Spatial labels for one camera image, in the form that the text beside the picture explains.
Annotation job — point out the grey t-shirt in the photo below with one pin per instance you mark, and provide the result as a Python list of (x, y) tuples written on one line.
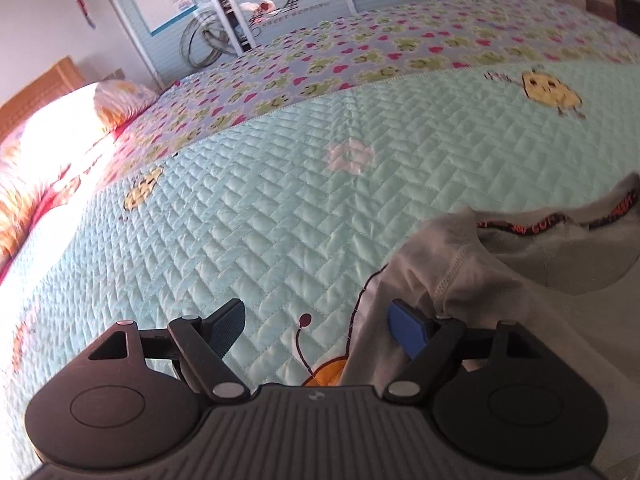
[(525, 310)]

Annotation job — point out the red hanging ornament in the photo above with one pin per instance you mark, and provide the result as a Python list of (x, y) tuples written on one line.
[(82, 7)]

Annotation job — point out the floral pillow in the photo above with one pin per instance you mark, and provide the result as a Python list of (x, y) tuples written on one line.
[(115, 101)]

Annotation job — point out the quilted cartoon bedspread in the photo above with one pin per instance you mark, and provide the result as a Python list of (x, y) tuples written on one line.
[(250, 210)]

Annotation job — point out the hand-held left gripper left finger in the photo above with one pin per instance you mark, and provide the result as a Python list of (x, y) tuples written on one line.
[(227, 329)]

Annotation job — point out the wooden headboard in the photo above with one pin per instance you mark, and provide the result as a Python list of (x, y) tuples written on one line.
[(50, 84)]

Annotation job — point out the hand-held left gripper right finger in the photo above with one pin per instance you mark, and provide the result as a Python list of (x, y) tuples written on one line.
[(407, 329)]

